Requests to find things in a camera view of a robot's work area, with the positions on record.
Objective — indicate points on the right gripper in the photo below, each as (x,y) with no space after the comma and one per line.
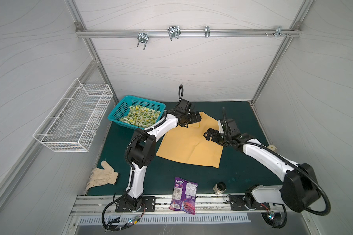
(216,136)

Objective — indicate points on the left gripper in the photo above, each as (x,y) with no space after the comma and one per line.
(193,119)

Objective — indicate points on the yellow skirt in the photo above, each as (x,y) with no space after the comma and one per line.
(189,146)

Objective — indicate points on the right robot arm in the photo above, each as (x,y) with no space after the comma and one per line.
(299,190)

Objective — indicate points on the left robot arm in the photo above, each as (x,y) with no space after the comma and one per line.
(140,152)

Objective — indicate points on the green floral skirt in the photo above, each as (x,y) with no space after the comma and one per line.
(141,116)

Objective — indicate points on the small black-lidded jar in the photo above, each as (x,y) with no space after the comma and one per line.
(219,188)

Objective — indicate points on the small white bottle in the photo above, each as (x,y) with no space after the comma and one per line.
(273,148)

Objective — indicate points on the purple snack bag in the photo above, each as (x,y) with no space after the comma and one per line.
(184,196)

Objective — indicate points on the metal u-bolt clamp middle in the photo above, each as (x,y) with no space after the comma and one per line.
(174,32)

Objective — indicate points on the metal u-bolt clamp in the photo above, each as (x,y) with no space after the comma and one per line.
(142,38)
(174,32)

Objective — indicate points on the metal u-bolt clamp left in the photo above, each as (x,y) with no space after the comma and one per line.
(142,38)

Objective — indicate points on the metal clamp right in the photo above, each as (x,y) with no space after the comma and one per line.
(207,32)

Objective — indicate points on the beige work glove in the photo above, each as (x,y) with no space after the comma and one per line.
(100,177)

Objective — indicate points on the aluminium cross bar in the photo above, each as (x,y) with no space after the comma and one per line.
(185,33)

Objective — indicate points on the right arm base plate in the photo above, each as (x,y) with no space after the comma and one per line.
(245,203)

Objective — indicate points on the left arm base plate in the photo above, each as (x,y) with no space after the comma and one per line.
(147,204)

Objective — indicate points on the white wire basket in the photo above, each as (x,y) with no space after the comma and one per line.
(73,123)

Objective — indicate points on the metal corner bracket bolts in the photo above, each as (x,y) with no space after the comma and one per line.
(278,33)

